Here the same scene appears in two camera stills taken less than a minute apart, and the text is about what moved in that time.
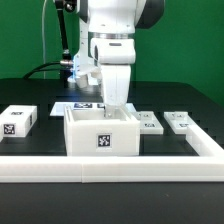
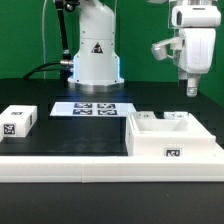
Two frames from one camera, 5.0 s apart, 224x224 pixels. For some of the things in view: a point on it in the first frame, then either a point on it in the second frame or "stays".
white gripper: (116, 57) → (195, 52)
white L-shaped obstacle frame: (208, 165) stays
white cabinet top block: (17, 121) stays
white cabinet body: (89, 132) → (168, 137)
